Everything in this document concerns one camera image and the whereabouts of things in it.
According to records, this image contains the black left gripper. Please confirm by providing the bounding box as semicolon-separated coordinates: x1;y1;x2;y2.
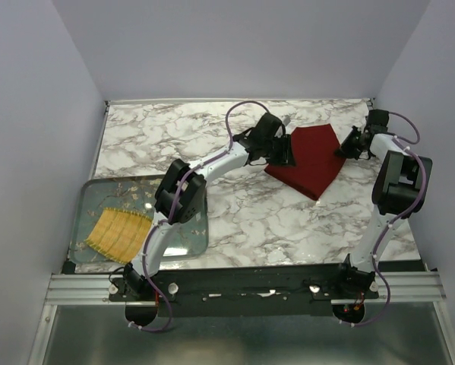
262;134;297;168

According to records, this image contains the red cloth napkin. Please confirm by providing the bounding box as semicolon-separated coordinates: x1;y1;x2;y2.
264;124;346;201

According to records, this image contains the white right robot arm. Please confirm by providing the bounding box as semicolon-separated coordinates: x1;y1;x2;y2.
333;109;432;298

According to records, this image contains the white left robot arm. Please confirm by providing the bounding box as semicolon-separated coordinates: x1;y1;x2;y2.
123;112;295;300

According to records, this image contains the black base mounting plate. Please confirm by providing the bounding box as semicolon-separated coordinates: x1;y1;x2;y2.
107;262;378;333

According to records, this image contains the floral metal tray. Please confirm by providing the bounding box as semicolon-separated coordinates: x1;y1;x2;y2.
68;175;208;265

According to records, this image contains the yellow woven coaster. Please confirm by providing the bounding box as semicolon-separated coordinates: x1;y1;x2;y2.
85;208;152;264

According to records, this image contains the aluminium frame rail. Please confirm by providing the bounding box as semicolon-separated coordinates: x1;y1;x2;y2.
45;271;446;306

